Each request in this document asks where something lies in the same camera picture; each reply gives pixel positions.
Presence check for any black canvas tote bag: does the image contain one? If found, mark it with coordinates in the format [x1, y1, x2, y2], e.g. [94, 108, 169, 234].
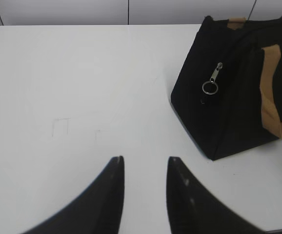
[171, 16, 282, 160]

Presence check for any silver zipper pull with ring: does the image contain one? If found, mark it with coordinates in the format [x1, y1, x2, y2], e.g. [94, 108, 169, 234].
[202, 62, 223, 95]

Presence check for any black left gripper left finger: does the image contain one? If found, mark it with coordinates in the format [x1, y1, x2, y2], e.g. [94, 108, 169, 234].
[25, 156, 124, 234]

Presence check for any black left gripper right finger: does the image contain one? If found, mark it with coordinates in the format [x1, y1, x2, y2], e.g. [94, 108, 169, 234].
[166, 156, 263, 234]

